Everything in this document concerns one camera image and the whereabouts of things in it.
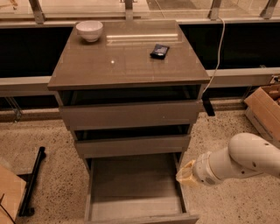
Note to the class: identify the cardboard box right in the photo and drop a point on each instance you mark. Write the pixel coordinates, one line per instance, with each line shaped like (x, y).
(264, 112)

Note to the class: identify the metal window rail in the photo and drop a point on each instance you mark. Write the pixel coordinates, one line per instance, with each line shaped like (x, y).
(223, 78)

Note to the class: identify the white ceramic bowl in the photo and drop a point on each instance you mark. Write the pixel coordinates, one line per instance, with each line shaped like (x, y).
(89, 30)

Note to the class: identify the dark blue snack packet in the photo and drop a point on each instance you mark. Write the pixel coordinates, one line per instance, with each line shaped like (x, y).
(159, 51)

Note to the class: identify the grey drawer cabinet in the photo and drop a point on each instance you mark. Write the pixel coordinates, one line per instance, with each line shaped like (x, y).
(118, 69)

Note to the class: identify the yellow foam-wrapped gripper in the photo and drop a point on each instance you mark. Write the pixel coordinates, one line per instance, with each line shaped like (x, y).
(202, 171)

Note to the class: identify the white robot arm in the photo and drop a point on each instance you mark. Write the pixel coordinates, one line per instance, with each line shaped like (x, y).
(246, 155)

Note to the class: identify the grey drawer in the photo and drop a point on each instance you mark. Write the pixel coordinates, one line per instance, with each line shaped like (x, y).
(132, 146)
(136, 190)
(129, 115)

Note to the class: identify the wooden board left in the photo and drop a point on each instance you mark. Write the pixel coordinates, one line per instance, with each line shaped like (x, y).
(12, 189)

